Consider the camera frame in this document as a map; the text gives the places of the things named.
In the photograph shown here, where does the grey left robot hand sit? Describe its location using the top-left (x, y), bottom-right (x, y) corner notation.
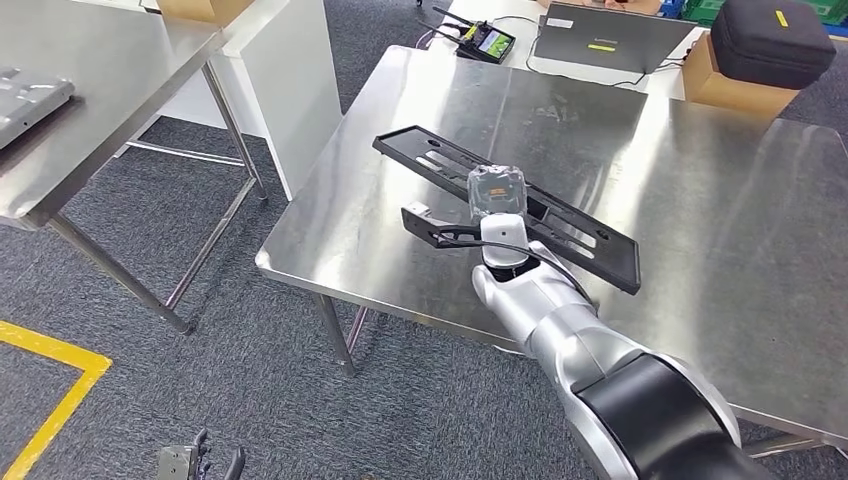
top-left (155, 429), bottom-right (248, 480)

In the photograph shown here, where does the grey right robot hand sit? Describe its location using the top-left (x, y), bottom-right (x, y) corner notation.
top-left (466, 163), bottom-right (529, 220)

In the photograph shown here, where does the black plastic bracket part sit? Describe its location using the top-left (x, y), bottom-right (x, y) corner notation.
top-left (372, 124), bottom-right (643, 296)

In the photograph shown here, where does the grey sheet metal part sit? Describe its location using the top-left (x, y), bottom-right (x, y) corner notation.
top-left (0, 66), bottom-right (76, 151)

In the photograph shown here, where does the yellow floor tape square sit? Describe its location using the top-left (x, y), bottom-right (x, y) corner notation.
top-left (0, 321), bottom-right (114, 480)

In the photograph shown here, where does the black screen controller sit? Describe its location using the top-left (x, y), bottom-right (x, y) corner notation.
top-left (417, 6), bottom-right (518, 66)

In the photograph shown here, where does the grey laptop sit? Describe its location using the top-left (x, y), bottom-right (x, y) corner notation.
top-left (533, 1), bottom-right (698, 75)

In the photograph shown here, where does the white desk partition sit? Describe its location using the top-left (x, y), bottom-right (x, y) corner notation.
top-left (112, 0), bottom-right (344, 201)

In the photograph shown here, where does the stainless steel table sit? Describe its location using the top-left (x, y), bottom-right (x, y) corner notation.
top-left (0, 0), bottom-right (270, 336)
top-left (254, 44), bottom-right (848, 460)

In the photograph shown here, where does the cardboard box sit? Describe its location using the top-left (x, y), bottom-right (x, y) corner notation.
top-left (155, 0), bottom-right (256, 26)
top-left (682, 31), bottom-right (801, 121)

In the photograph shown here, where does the green plastic crate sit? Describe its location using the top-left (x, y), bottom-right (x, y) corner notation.
top-left (680, 0), bottom-right (848, 28)

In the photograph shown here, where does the black carry case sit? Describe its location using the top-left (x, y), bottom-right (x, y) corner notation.
top-left (710, 0), bottom-right (838, 91)

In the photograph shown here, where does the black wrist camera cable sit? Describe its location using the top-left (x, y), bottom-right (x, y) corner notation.
top-left (433, 235), bottom-right (598, 307)

